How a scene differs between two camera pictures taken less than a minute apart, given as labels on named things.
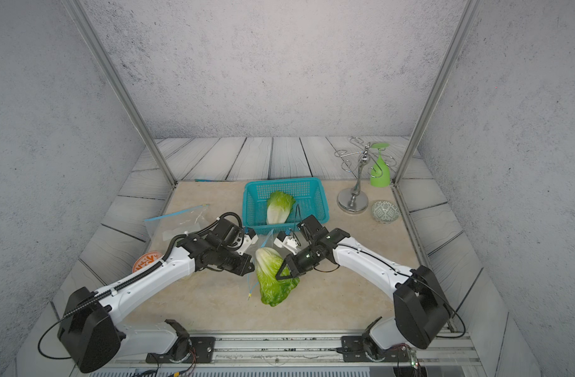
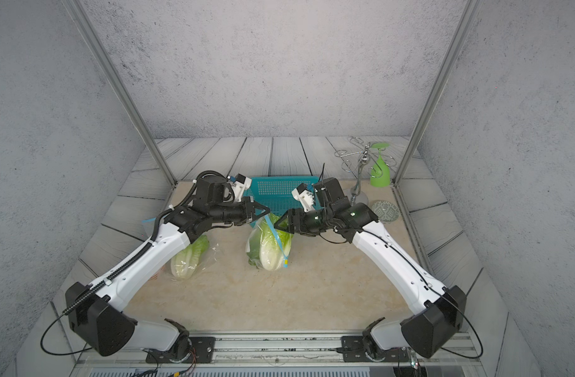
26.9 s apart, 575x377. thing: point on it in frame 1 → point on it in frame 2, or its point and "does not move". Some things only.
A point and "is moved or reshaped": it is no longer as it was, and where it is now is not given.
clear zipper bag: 261,276 is moved or reshaped
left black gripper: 243,269 → 248,214
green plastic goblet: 380,170 does not move
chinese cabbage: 280,206 → 275,245
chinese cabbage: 272,290 is moved or reshaped
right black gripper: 294,268 → 301,228
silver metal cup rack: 354,200 does not move
